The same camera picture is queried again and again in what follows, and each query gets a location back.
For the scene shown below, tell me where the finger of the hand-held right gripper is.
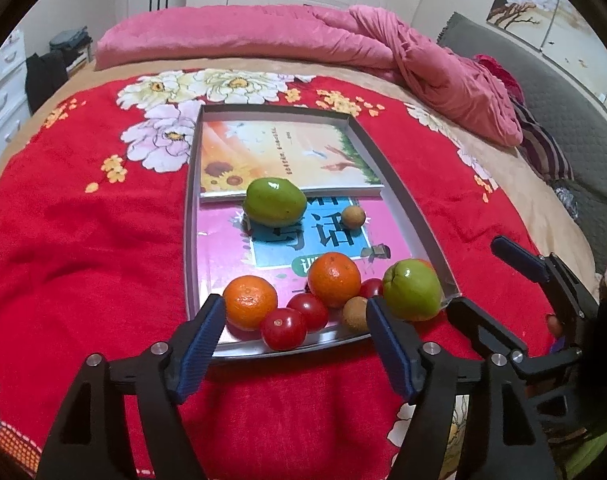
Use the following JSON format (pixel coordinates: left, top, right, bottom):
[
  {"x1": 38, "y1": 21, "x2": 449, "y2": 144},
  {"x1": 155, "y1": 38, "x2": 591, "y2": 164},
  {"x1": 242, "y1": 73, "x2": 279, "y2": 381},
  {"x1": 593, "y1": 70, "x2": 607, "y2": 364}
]
[
  {"x1": 490, "y1": 236, "x2": 600, "y2": 322},
  {"x1": 446, "y1": 297, "x2": 583, "y2": 382}
]

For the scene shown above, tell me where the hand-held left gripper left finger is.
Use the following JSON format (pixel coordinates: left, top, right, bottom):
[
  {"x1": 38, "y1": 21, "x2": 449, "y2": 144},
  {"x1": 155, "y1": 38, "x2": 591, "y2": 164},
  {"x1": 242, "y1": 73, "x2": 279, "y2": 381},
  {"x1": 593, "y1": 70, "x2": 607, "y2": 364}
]
[{"x1": 36, "y1": 293, "x2": 228, "y2": 480}]

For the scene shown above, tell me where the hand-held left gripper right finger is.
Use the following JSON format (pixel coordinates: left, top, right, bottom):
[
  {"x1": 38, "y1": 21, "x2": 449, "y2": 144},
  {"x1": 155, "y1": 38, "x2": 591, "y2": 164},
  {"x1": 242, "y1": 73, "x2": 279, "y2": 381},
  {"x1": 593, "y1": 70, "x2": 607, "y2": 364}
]
[{"x1": 366, "y1": 296, "x2": 554, "y2": 480}]

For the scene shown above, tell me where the brown longan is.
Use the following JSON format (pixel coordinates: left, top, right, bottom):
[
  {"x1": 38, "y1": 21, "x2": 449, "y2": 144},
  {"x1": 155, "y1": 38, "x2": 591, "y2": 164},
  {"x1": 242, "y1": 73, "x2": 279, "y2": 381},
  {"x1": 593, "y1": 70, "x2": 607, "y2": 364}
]
[
  {"x1": 342, "y1": 296, "x2": 370, "y2": 333},
  {"x1": 341, "y1": 205, "x2": 367, "y2": 230}
]

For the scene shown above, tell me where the medium orange mandarin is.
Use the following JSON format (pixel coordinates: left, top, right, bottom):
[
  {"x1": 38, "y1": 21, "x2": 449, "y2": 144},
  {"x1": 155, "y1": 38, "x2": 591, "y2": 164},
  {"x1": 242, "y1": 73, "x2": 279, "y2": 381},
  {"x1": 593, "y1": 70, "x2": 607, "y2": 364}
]
[{"x1": 223, "y1": 276, "x2": 279, "y2": 332}]

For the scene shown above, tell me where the round green jujube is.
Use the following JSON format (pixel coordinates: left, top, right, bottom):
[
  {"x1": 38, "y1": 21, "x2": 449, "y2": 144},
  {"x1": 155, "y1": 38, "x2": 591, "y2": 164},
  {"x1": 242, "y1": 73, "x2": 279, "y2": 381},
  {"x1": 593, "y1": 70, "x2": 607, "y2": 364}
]
[{"x1": 382, "y1": 258, "x2": 443, "y2": 322}]

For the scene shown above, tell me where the red cherry tomato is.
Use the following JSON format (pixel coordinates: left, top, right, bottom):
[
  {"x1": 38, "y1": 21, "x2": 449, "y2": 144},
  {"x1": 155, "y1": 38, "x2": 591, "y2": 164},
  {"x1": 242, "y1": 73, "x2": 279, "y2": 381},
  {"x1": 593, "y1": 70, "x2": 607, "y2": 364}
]
[
  {"x1": 358, "y1": 278, "x2": 384, "y2": 301},
  {"x1": 261, "y1": 308, "x2": 308, "y2": 352},
  {"x1": 286, "y1": 293, "x2": 329, "y2": 333}
]

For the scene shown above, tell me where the large orange mandarin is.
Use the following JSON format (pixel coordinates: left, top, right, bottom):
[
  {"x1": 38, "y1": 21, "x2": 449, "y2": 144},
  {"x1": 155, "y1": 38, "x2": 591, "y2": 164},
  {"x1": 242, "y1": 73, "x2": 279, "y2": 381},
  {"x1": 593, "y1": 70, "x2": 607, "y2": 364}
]
[{"x1": 308, "y1": 252, "x2": 363, "y2": 309}]

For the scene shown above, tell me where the grey shallow box tray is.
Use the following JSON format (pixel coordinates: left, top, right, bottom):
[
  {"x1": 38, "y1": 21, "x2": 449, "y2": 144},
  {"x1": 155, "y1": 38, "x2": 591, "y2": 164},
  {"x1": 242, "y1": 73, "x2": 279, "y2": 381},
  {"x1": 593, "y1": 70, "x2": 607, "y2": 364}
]
[{"x1": 184, "y1": 104, "x2": 460, "y2": 363}]

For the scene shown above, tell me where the oblong green jujube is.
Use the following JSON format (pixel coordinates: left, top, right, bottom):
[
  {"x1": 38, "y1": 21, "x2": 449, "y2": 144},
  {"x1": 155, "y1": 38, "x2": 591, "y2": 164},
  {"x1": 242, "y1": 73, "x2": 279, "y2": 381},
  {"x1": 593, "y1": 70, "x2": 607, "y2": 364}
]
[{"x1": 242, "y1": 177, "x2": 308, "y2": 227}]

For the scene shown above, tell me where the crumpled silver wrapper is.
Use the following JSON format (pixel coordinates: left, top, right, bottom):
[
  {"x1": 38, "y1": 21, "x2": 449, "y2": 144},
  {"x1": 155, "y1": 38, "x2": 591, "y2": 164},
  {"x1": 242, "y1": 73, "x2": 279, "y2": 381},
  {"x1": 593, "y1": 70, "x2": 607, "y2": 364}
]
[{"x1": 551, "y1": 185, "x2": 581, "y2": 221}]

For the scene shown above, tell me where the person's green garment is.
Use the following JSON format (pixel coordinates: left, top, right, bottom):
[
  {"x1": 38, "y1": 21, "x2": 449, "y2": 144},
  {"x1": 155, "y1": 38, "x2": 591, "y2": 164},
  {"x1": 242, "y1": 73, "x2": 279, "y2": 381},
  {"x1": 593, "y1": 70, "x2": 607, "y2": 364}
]
[{"x1": 563, "y1": 400, "x2": 607, "y2": 480}]

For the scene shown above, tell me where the pink cover book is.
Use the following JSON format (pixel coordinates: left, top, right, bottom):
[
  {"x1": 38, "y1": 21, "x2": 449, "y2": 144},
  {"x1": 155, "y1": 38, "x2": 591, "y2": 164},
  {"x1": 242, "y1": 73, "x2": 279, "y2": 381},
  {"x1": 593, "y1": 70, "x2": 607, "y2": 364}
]
[{"x1": 196, "y1": 192, "x2": 434, "y2": 341}]

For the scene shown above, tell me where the striped pillow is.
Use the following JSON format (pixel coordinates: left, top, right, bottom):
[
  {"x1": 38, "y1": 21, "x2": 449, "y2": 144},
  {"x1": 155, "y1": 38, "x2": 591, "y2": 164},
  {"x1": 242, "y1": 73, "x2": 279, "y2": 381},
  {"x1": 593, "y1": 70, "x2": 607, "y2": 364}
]
[{"x1": 513, "y1": 102, "x2": 574, "y2": 183}]

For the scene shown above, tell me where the grey padded headboard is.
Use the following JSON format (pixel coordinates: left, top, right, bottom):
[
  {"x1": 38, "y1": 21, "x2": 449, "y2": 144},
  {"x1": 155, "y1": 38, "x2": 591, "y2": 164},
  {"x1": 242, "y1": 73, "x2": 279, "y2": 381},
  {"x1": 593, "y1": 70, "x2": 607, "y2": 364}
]
[{"x1": 436, "y1": 11, "x2": 607, "y2": 271}]

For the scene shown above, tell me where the red floral blanket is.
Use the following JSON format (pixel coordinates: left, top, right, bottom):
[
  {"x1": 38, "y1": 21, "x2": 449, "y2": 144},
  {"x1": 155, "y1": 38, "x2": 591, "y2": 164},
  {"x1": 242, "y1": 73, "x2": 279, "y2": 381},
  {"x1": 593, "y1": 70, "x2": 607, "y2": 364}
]
[{"x1": 0, "y1": 70, "x2": 557, "y2": 480}]

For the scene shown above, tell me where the red cloth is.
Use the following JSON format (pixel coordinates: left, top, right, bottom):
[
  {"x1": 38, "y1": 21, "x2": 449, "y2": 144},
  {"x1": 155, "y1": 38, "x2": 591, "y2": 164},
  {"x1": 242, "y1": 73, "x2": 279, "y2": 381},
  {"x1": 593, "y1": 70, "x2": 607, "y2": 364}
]
[{"x1": 473, "y1": 54, "x2": 524, "y2": 106}]

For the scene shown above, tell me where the sunflower cover book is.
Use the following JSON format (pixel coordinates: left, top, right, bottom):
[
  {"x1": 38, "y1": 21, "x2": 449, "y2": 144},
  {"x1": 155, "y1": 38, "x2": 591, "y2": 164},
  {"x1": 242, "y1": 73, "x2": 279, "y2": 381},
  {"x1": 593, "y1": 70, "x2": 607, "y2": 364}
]
[{"x1": 200, "y1": 119, "x2": 387, "y2": 203}]

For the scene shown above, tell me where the black clothes pile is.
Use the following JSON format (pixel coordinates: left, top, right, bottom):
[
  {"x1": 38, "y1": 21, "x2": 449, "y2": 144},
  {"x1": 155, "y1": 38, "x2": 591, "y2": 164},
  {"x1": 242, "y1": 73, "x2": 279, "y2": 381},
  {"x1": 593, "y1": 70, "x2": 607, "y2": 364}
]
[{"x1": 25, "y1": 51, "x2": 69, "y2": 113}]

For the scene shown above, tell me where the pink quilt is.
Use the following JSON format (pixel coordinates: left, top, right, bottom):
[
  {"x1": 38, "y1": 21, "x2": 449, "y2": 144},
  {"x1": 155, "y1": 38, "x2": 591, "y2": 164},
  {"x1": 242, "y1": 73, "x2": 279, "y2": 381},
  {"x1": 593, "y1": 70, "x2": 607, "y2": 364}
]
[{"x1": 94, "y1": 4, "x2": 524, "y2": 147}]

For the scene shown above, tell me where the white drawer cabinet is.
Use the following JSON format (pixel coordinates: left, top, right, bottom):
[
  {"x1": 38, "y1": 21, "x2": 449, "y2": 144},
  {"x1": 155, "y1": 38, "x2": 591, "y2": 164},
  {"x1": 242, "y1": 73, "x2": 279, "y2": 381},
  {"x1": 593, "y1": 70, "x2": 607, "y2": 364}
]
[{"x1": 0, "y1": 27, "x2": 32, "y2": 161}]

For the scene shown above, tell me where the folded clothes stack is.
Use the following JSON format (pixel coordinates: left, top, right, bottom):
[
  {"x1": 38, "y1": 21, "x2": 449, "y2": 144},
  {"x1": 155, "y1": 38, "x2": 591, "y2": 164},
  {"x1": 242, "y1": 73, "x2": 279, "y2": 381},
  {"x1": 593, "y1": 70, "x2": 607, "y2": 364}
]
[{"x1": 48, "y1": 27, "x2": 92, "y2": 53}]

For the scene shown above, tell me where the floral wall painting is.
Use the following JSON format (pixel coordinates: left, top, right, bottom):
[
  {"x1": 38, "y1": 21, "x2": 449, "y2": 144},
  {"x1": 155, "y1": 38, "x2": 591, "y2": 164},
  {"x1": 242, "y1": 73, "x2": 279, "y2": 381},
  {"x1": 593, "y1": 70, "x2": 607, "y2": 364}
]
[{"x1": 486, "y1": 0, "x2": 607, "y2": 106}]

